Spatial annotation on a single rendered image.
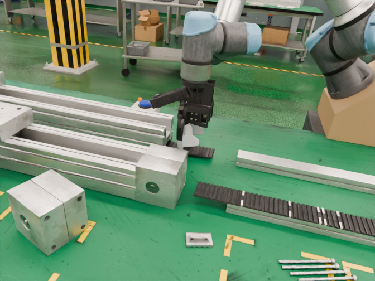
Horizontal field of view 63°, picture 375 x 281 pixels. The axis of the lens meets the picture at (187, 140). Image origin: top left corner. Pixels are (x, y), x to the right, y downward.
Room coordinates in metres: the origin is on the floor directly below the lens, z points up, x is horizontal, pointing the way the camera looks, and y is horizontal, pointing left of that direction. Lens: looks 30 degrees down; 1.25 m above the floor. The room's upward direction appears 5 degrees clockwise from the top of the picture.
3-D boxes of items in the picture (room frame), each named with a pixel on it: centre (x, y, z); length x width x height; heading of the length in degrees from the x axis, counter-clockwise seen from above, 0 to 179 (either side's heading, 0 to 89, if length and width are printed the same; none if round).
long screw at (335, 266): (0.38, -0.24, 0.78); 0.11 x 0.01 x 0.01; 96
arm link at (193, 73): (0.75, -0.01, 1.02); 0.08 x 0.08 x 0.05
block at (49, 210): (0.43, 0.24, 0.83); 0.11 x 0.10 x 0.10; 147
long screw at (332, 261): (0.39, -0.24, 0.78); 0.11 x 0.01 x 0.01; 96
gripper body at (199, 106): (0.74, -0.01, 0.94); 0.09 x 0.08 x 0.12; 78
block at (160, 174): (0.57, 0.05, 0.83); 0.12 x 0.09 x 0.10; 168
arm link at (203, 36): (0.74, -0.01, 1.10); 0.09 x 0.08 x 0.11; 112
